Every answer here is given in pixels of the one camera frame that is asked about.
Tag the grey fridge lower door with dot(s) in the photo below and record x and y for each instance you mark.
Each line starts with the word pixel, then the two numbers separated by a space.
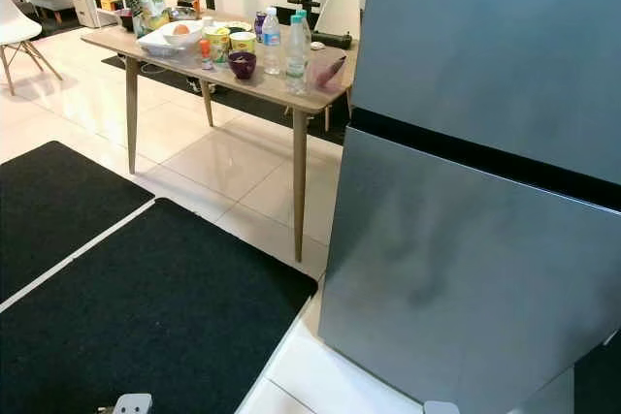
pixel 466 278

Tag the grey fridge door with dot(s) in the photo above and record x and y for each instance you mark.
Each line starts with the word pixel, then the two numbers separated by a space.
pixel 466 278
pixel 495 46

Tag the fridge cabinet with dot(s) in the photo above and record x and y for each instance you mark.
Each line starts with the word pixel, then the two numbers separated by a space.
pixel 485 158

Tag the grey fridge upper door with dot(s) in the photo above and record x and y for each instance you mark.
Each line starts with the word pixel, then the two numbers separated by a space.
pixel 495 46

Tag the small black floor mat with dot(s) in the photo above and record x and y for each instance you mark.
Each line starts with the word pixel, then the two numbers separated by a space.
pixel 58 210

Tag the white chair wooden legs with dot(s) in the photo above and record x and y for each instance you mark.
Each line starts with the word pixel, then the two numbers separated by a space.
pixel 15 31

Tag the large black floor mat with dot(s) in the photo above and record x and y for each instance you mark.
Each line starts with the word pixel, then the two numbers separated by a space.
pixel 155 327

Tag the orange fruit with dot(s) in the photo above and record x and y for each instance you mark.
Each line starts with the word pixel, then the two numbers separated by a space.
pixel 180 29

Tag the small orange bottle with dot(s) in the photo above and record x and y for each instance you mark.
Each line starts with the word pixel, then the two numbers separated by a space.
pixel 205 53

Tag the yellow paper cup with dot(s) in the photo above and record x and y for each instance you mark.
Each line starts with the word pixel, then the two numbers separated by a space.
pixel 242 42
pixel 217 46

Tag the wooden table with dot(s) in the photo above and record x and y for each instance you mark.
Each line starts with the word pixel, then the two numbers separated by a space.
pixel 270 79

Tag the blue label water bottle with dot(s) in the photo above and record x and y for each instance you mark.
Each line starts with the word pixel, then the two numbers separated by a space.
pixel 271 46

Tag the large clear water bottle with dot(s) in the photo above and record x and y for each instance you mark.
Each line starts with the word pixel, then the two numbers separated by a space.
pixel 296 60

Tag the green cap water bottle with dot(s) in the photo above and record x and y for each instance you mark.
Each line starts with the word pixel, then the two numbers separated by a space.
pixel 307 26

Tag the white shell chair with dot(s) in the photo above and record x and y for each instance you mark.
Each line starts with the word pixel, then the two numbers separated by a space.
pixel 340 12

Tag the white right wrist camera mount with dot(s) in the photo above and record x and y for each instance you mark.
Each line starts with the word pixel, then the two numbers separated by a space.
pixel 441 408

